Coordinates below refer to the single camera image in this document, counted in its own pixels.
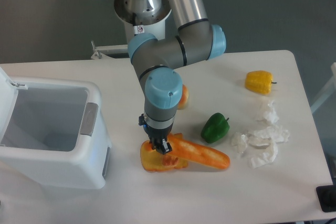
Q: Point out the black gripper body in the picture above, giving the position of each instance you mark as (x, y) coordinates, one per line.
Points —
(155, 129)

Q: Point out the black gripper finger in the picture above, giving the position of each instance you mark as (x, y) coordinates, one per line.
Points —
(153, 144)
(163, 147)

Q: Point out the long orange baguette bread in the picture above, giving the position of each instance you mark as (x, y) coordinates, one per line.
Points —
(196, 153)

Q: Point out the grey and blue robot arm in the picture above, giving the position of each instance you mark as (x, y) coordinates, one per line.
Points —
(189, 38)

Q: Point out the round braided bread roll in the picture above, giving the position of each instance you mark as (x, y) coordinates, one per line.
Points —
(184, 98)

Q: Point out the yellow toast slice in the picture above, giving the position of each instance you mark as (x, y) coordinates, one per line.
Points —
(151, 160)

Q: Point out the green bell pepper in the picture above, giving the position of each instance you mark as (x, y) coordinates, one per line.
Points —
(216, 127)

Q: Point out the small crumpled white paper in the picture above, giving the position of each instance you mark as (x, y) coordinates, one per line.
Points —
(239, 141)

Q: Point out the crumpled white paper lower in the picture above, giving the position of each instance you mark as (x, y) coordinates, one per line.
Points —
(267, 141)

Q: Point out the white plastic bin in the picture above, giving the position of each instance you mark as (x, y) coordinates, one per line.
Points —
(53, 131)

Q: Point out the crumpled white paper upper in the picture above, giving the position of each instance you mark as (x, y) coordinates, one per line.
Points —
(267, 113)

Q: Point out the yellow bell pepper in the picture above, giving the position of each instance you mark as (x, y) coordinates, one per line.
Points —
(259, 81)

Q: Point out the black device at edge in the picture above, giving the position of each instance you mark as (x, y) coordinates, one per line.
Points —
(326, 197)

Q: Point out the white furniture at right edge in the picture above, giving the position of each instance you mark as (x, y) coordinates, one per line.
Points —
(326, 91)

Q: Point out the white metal base frame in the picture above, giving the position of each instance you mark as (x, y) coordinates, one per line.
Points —
(112, 51)

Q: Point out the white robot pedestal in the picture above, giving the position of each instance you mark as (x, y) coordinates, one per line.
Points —
(149, 16)

